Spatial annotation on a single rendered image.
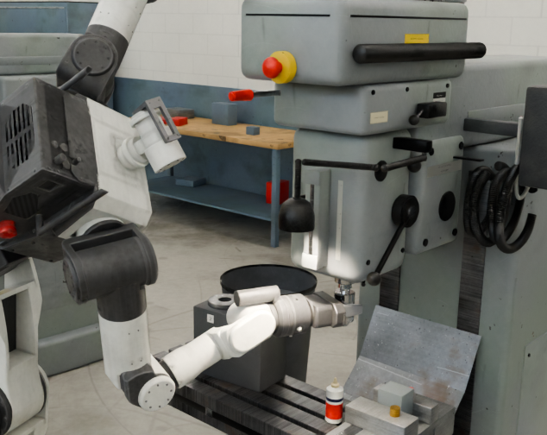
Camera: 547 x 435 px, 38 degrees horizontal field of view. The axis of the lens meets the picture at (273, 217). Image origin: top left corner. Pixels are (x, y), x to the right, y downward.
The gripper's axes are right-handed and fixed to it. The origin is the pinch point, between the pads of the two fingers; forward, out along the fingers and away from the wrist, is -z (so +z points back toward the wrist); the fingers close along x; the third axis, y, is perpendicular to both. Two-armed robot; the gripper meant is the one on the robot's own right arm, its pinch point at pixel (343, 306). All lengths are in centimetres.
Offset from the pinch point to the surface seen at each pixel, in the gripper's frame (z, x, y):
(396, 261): -8.2, -7.5, -11.9
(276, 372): 3.6, 25.4, 26.3
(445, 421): -17.7, -16.9, 24.1
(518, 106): -56, 10, -43
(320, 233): 10.6, -6.3, -19.7
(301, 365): -83, 167, 99
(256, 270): -77, 207, 62
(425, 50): -6, -15, -57
